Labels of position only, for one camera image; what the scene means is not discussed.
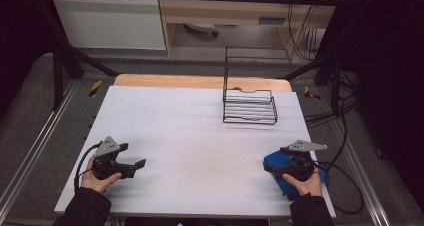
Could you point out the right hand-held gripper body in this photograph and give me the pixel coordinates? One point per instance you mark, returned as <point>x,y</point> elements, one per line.
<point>301,164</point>

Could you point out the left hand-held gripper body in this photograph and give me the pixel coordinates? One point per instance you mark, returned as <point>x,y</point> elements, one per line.
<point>106,159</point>

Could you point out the blue cloth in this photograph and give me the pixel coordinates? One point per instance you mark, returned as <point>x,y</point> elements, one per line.
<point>275,157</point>

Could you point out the person's right hand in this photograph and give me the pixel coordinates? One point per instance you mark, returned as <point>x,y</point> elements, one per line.
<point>308,187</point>

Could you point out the person's left hand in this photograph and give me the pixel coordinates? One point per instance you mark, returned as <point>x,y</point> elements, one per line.
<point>96,183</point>

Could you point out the white table cover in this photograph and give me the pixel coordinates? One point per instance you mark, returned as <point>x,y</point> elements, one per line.
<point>200,152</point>

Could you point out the yellow black floor tape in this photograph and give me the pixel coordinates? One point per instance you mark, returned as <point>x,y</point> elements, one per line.
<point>95,88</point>
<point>310,93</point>

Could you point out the wooden table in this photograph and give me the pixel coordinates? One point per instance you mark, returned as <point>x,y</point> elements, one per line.
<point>186,81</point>

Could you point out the white cabinet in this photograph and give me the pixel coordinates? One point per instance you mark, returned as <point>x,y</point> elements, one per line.
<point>110,22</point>

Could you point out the white chair base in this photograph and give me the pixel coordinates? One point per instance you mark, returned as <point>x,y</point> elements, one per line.
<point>200,27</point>

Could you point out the light wooden desk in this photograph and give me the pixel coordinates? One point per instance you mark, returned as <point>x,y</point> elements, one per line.
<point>226,14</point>

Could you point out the aluminium floor rail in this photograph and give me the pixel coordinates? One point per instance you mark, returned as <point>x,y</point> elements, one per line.
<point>360,172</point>
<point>36,142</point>

